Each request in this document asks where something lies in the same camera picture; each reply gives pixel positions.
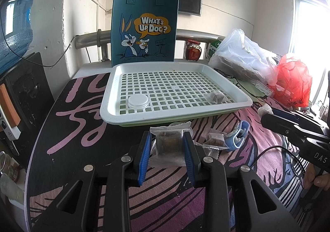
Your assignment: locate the blue water jug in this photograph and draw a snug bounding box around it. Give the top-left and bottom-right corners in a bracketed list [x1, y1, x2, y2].
[0, 0, 35, 73]

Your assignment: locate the orange white device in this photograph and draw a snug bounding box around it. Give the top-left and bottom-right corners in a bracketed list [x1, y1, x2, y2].
[0, 84, 21, 141]

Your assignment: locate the blue plastic clip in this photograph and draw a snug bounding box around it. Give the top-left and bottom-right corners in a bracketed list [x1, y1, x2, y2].
[223, 131, 243, 152]
[231, 121, 250, 142]

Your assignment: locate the white round lid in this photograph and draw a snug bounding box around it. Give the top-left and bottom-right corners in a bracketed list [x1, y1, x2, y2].
[128, 93, 150, 111]

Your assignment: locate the green base tray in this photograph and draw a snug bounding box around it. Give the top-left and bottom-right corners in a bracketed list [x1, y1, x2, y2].
[113, 108, 248, 128]

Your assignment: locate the clear plastic packet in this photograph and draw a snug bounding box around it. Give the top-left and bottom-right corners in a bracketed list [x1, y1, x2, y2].
[254, 80, 274, 97]

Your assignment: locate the thin black wall cable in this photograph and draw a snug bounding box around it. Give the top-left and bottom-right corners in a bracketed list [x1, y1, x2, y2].
[0, 13, 76, 68]

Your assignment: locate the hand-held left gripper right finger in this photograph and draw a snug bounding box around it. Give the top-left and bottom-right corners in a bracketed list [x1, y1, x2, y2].
[181, 131, 303, 232]

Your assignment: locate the red sauce jar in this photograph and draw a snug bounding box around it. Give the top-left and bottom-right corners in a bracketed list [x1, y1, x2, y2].
[184, 39, 202, 61]

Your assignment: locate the window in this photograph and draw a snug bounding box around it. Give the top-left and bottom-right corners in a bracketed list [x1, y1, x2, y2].
[289, 0, 330, 109]

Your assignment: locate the white plastic bag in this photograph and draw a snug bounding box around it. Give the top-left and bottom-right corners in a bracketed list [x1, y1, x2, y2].
[208, 28, 284, 85]

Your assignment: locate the teal cartoon tote bag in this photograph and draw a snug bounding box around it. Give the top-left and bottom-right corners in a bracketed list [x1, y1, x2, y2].
[111, 0, 179, 67]

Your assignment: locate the white grid tray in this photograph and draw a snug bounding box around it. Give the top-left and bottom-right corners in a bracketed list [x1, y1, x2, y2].
[100, 63, 253, 125]

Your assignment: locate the clear glass jar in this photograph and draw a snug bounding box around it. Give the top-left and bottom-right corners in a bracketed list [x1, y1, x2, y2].
[0, 152, 21, 183]

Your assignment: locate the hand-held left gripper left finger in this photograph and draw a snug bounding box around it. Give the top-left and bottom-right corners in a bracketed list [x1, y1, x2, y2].
[31, 131, 153, 232]

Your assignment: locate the black water dispenser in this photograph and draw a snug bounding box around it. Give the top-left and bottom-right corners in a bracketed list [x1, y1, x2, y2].
[5, 52, 54, 155]

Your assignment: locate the red plastic bag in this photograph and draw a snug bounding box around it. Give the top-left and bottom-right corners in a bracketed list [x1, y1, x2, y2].
[268, 53, 313, 108]

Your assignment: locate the person's right hand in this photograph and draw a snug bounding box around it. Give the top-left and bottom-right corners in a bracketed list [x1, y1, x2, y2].
[303, 162, 330, 191]

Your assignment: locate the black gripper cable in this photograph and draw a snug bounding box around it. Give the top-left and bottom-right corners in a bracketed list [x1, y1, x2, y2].
[254, 146, 307, 178]

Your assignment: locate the green white carton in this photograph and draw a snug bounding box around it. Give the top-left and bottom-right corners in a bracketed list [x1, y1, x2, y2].
[205, 37, 225, 60]

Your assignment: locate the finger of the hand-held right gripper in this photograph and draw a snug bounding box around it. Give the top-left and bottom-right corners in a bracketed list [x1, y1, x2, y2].
[271, 107, 330, 134]
[260, 113, 330, 143]

